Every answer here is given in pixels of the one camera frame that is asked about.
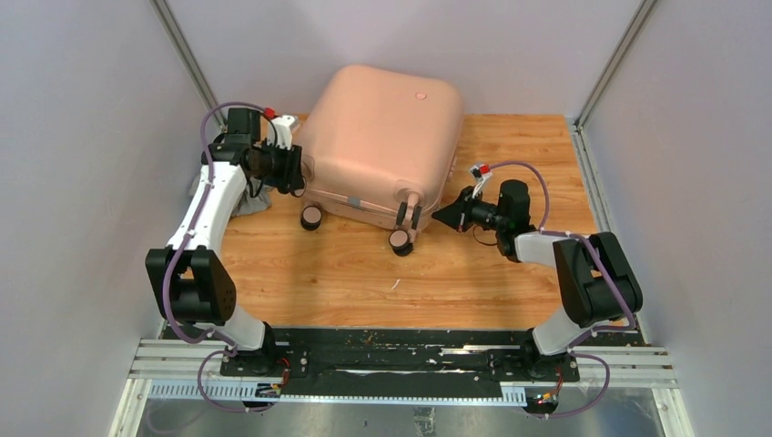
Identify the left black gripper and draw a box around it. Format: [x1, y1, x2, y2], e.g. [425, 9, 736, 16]
[252, 138, 305, 190]

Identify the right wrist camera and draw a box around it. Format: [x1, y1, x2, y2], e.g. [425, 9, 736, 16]
[469, 163, 493, 198]

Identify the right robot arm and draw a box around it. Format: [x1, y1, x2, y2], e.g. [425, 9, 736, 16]
[432, 179, 643, 381]

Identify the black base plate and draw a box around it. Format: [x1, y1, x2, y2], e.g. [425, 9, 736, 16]
[219, 328, 579, 400]

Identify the pink suitcase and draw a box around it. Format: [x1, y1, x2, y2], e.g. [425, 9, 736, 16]
[294, 65, 464, 256]

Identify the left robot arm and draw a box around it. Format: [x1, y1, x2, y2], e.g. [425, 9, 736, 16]
[145, 102, 305, 376]

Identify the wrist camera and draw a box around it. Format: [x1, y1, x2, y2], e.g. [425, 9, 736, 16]
[267, 115, 300, 150]
[469, 163, 493, 198]

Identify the grey cloth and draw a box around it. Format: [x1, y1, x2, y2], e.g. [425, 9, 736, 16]
[191, 175, 272, 219]

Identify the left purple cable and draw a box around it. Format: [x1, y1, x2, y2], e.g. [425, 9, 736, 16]
[161, 101, 285, 414]

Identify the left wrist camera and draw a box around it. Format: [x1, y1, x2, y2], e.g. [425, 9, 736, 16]
[267, 115, 300, 150]

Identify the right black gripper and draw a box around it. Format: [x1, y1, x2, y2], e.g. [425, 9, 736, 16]
[432, 186, 507, 234]

